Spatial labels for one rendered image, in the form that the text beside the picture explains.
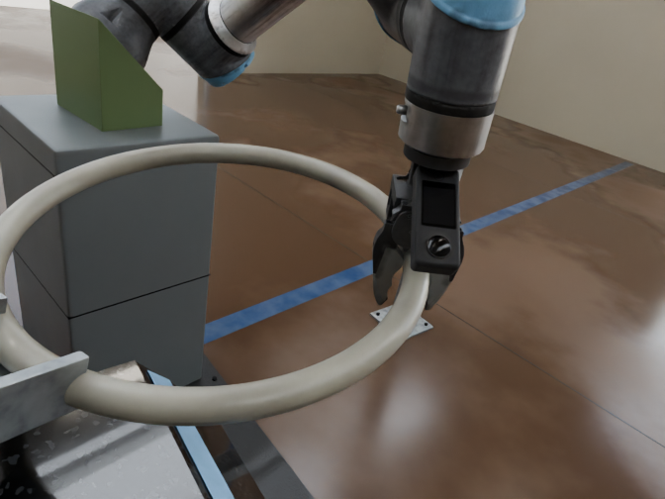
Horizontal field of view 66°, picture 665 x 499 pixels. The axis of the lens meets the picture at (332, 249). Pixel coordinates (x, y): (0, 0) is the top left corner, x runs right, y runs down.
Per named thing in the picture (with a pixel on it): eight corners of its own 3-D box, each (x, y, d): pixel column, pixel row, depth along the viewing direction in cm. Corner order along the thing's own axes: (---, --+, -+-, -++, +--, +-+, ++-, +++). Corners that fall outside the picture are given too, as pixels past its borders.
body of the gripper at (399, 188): (441, 222, 65) (465, 132, 58) (452, 260, 58) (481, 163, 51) (382, 215, 65) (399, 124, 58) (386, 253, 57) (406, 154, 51)
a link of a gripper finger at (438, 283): (443, 284, 68) (443, 225, 63) (451, 313, 63) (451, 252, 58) (421, 286, 69) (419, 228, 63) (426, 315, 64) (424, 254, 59)
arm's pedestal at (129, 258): (3, 354, 165) (-41, 89, 124) (148, 307, 199) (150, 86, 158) (67, 460, 137) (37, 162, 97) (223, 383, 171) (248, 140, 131)
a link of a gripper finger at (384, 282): (379, 281, 68) (408, 226, 63) (381, 310, 63) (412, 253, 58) (357, 274, 68) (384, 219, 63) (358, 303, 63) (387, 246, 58)
